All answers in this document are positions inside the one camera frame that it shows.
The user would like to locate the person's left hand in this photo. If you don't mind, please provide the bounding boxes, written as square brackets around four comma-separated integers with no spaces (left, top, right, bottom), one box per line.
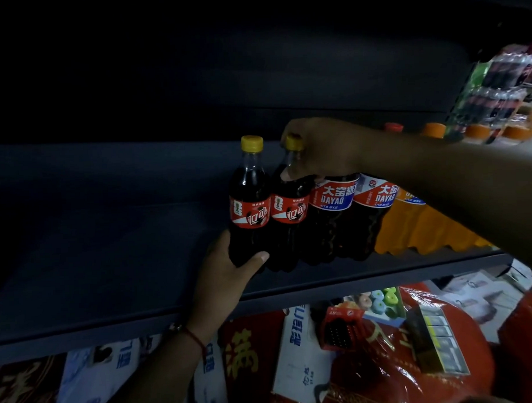
[182,228,273,344]

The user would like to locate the person's right hand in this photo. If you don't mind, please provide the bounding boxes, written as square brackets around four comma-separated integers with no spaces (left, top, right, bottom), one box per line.
[278,114,390,183]

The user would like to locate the large red-capped cola bottle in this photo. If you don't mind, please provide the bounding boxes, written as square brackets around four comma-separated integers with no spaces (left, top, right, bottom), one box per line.
[337,121,409,263]
[299,174,364,266]

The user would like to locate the small yellow-capped cola bottle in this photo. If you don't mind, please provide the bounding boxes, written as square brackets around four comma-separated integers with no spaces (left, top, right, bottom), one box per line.
[224,134,274,269]
[263,132,317,273]

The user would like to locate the dark grey metal shelf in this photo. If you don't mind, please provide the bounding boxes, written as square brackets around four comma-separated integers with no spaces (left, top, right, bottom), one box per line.
[0,0,518,366]

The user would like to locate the person's left forearm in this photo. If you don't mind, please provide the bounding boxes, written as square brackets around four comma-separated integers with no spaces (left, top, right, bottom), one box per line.
[94,330,209,403]

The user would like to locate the person's right forearm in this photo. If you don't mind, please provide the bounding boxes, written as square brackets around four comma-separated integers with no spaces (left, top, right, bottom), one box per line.
[376,127,532,279]

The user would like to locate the shrink-wrapped bottle packs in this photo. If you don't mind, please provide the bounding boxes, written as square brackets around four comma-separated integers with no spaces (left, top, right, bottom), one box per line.
[443,41,532,135]

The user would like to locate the yellow trimmed card pack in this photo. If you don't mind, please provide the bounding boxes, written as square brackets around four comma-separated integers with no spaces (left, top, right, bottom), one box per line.
[402,303,471,378]

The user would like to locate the beaded wrist bracelet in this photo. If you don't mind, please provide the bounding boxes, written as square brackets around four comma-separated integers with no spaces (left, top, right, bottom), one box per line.
[168,323,208,364]

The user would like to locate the colourful ring candy pack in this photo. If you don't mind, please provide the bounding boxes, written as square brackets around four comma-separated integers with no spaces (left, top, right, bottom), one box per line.
[338,286,408,330]

